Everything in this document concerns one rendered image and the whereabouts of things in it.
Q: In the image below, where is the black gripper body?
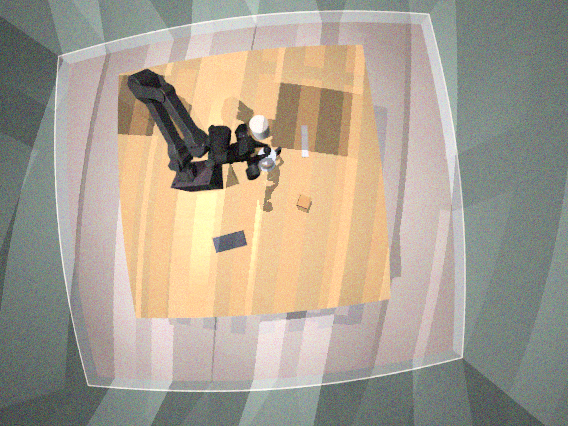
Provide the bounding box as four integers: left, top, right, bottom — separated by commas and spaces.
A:
228, 124, 260, 180

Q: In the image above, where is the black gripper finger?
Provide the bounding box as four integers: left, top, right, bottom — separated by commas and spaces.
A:
255, 153, 271, 165
249, 134, 268, 148

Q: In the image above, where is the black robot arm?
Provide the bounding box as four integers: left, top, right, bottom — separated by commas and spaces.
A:
127, 69, 256, 183

